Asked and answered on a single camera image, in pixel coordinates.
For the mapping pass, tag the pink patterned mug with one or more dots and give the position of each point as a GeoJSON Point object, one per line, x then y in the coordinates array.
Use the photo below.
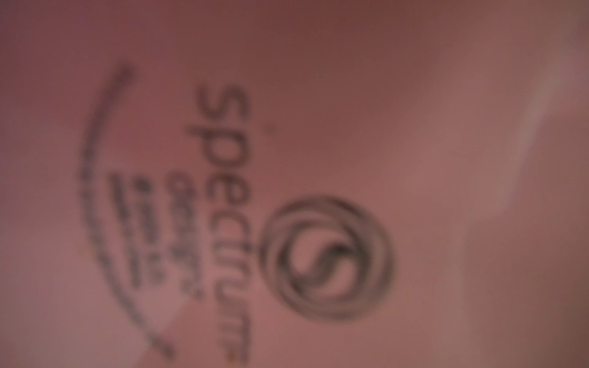
{"type": "Point", "coordinates": [294, 184]}

